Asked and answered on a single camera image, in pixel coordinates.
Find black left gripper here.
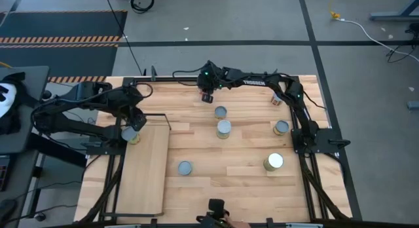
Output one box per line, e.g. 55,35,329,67
121,105,147,133

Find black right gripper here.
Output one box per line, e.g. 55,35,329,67
197,62,221,104

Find green leaf-print can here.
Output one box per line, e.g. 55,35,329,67
120,125,141,145

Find pink Mixed Fruit can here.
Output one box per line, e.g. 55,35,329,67
213,105,228,121

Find tall green Orange can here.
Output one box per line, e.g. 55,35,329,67
215,119,232,140

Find low teal can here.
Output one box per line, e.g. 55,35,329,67
177,161,194,176

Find red brick-pattern can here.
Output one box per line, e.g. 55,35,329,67
270,92,283,107

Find green peach-print can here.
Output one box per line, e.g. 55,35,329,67
272,120,291,136

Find yellow-green tin can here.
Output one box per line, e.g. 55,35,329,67
263,152,285,172

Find black hazard-striped floor mat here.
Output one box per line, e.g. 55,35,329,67
0,10,128,45
0,43,119,84

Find dark grey desk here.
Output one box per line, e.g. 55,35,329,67
0,149,42,228

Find person's hand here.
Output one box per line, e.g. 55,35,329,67
224,214,251,228

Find black and white bag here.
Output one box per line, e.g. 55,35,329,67
0,72,27,136

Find blue-grey metal desk foot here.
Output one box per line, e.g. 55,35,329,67
369,0,419,22

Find wooden shelf with black frame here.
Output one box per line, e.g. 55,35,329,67
100,113,173,219

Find black aluminium table frame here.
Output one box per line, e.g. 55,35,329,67
77,75,363,228

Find long black floor cable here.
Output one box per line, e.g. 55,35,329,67
103,0,147,77

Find black table-level camera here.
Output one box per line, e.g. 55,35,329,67
195,198,232,228

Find coiled black cable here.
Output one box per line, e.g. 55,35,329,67
130,0,155,14

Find yellow cable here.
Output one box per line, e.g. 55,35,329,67
328,0,342,20

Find white floor cable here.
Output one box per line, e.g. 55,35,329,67
336,17,419,64

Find tangled black floor cables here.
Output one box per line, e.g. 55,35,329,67
386,23,419,64

